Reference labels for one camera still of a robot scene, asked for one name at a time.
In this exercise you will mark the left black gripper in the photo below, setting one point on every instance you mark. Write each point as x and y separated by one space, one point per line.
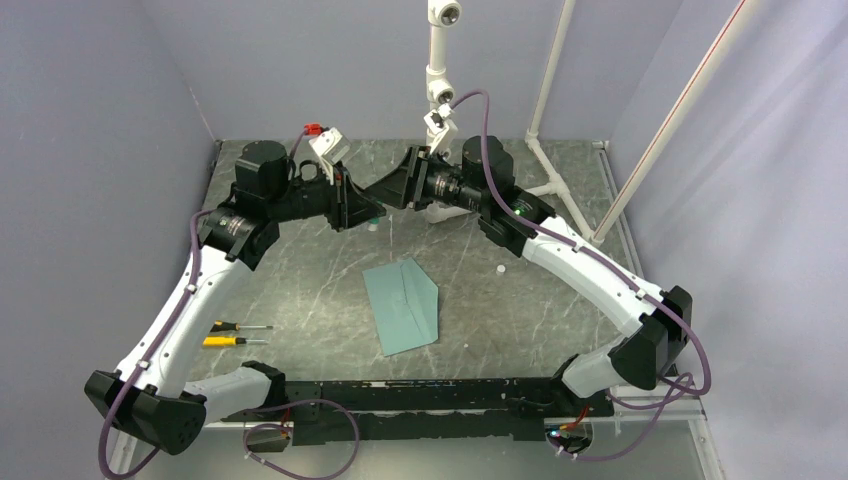
348 207

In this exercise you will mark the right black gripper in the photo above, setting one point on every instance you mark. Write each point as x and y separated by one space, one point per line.
412 175

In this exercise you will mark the teal paper envelope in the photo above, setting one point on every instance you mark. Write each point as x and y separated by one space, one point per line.
404 302

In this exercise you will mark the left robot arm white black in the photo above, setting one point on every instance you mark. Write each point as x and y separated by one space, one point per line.
227 244

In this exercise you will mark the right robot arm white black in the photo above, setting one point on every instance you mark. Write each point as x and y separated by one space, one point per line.
651 322

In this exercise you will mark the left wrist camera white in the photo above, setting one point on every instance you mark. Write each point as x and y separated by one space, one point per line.
329 146

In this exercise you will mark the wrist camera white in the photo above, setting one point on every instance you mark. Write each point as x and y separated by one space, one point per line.
329 146
441 130

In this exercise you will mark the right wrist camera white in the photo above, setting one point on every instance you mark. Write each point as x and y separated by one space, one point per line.
441 130

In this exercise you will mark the yellow handled screwdriver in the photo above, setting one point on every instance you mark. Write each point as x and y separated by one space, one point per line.
223 341

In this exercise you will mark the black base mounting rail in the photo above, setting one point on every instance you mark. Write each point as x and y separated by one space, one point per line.
520 408

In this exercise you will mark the aluminium frame rail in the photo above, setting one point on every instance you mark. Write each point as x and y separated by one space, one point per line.
172 424

